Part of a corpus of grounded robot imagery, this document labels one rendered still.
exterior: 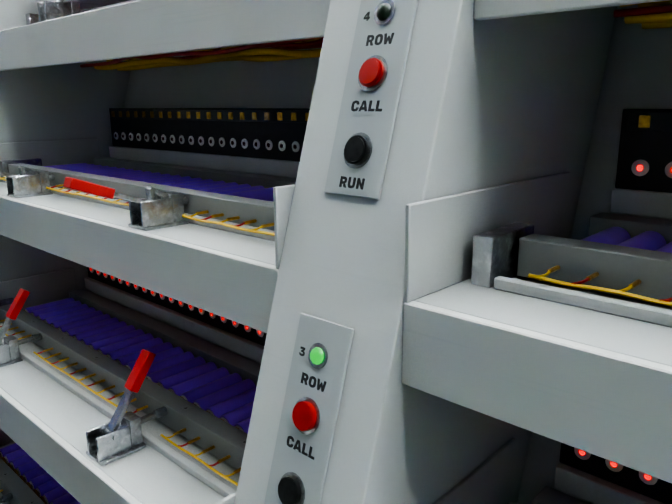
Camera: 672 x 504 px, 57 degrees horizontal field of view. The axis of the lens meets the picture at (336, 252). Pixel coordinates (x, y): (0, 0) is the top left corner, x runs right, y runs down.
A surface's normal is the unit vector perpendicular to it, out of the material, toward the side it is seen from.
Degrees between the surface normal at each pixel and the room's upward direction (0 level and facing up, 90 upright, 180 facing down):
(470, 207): 90
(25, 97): 90
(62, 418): 17
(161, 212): 90
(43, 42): 107
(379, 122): 90
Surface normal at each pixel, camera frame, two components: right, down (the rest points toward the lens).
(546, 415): -0.68, 0.18
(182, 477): 0.00, -0.97
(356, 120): -0.65, -0.11
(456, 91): 0.73, 0.15
